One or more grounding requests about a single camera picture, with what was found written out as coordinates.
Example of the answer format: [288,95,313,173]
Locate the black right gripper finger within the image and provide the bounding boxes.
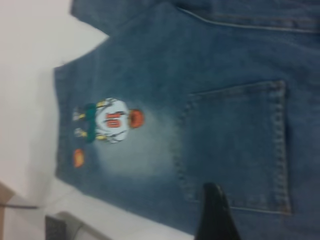
[194,182,243,240]

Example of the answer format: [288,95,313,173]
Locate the dark grey box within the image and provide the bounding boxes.
[44,216,76,240]

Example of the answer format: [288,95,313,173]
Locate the blue denim shorts with print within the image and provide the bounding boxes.
[53,0,320,240]

